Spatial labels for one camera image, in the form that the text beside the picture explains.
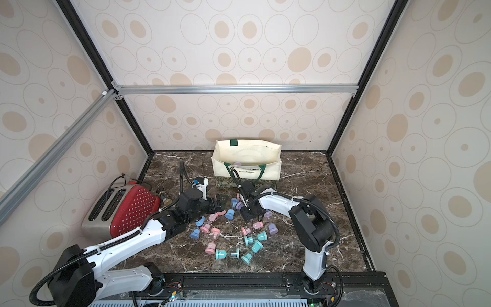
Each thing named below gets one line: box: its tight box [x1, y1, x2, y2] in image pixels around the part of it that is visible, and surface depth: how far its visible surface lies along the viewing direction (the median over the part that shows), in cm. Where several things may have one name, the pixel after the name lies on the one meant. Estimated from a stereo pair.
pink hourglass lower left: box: [200, 223, 221, 240], surface depth 87 cm
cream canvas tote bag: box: [210, 139, 282, 184], surface depth 97 cm
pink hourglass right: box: [253, 221, 265, 230], surface depth 89 cm
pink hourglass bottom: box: [204, 242, 217, 254], surface depth 82 cm
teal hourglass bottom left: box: [214, 247, 240, 261], surface depth 81 cm
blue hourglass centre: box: [225, 208, 235, 221], surface depth 92 cm
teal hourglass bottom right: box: [240, 239, 264, 265], surface depth 82 cm
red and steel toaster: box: [81, 184, 161, 240], surface depth 79 cm
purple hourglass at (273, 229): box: [268, 223, 279, 235], surface depth 88 cm
